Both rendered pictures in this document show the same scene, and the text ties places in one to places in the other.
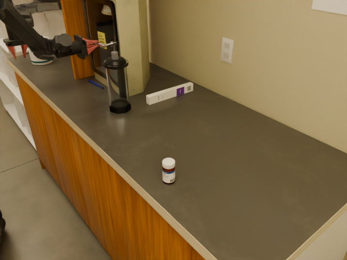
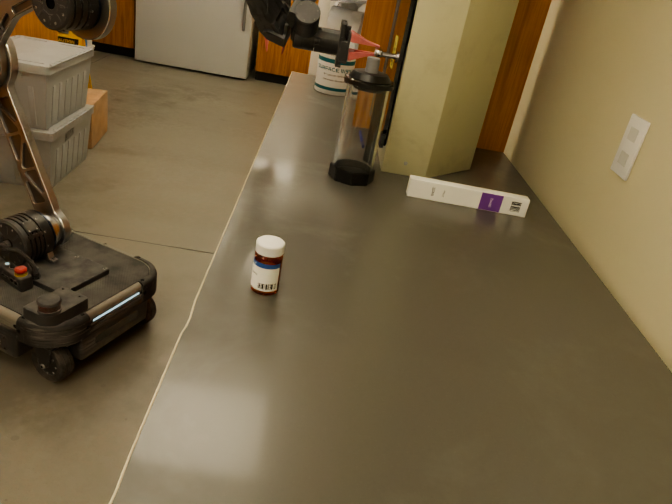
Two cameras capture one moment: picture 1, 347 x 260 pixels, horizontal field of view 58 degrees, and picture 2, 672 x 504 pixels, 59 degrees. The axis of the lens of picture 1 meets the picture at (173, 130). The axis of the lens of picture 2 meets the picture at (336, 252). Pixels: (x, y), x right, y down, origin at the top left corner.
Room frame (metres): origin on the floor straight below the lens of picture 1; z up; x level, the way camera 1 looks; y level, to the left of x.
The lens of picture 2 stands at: (0.22, -0.49, 1.40)
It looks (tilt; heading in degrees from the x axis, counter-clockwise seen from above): 27 degrees down; 34
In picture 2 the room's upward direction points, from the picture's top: 11 degrees clockwise
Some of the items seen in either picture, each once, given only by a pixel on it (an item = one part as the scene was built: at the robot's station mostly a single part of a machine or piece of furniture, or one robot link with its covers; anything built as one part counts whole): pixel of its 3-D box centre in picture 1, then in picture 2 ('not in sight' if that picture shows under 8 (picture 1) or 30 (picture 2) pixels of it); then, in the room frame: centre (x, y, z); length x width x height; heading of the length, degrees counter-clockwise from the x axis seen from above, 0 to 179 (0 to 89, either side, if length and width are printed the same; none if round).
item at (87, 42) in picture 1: (89, 45); (359, 48); (1.43, 0.39, 1.19); 0.09 x 0.07 x 0.07; 130
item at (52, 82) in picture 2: not in sight; (35, 80); (1.78, 2.68, 0.49); 0.60 x 0.42 x 0.33; 39
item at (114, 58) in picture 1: (115, 59); (371, 73); (1.29, 0.25, 1.18); 0.09 x 0.09 x 0.07
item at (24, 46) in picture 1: (19, 49); not in sight; (1.56, 0.78, 1.14); 0.07 x 0.07 x 0.09; 39
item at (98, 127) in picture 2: not in sight; (75, 115); (2.23, 3.10, 0.14); 0.41 x 0.32 x 0.28; 45
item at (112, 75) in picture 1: (117, 85); (360, 127); (1.29, 0.25, 1.06); 0.11 x 0.11 x 0.21
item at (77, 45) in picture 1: (74, 47); (330, 41); (1.38, 0.44, 1.20); 0.07 x 0.07 x 0.10; 40
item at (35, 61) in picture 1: (40, 50); (335, 70); (1.93, 0.84, 1.02); 0.13 x 0.13 x 0.15
